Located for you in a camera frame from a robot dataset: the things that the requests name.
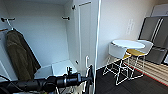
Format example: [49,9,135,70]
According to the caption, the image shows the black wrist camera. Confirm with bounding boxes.
[65,66,74,76]

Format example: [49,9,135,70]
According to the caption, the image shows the white plastic hanger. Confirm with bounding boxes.
[85,65,92,94]
[4,18,16,33]

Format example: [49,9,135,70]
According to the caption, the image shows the white wardrobe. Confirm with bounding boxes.
[0,0,102,94]

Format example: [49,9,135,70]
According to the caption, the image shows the white wardrobe door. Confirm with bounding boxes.
[70,0,102,86]

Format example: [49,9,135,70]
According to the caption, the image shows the dark door hinge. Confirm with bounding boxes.
[74,59,80,66]
[70,4,77,11]

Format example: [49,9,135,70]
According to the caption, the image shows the olive green jacket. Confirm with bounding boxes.
[4,28,43,82]

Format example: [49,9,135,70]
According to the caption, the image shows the white inner shelf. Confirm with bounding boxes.
[33,58,80,82]

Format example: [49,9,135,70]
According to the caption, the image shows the white upper cabinets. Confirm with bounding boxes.
[150,2,168,18]

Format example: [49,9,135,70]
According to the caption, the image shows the yellow wire-leg chair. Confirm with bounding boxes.
[123,48,148,81]

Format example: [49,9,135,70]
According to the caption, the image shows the steel refrigerator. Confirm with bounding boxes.
[137,16,168,66]

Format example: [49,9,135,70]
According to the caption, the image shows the white round table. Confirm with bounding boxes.
[111,39,147,73]

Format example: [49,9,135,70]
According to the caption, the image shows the white door handle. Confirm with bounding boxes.
[84,54,91,70]

